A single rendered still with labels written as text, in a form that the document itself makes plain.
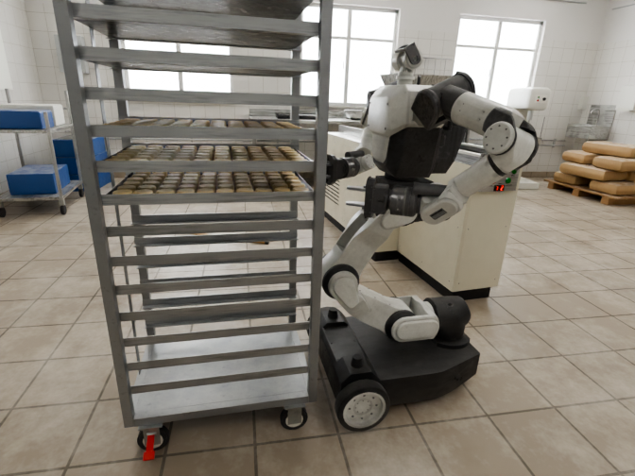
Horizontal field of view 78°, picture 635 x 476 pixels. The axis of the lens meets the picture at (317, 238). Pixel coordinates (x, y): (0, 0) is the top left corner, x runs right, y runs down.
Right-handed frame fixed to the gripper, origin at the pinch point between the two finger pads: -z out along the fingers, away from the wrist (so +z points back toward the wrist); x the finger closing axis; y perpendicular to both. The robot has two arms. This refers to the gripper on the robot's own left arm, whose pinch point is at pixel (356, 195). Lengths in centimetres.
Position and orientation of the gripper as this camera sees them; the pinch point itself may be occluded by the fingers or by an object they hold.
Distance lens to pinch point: 121.3
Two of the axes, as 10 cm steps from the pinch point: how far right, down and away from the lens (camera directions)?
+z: 9.5, 1.3, -2.7
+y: -3.0, 3.1, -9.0
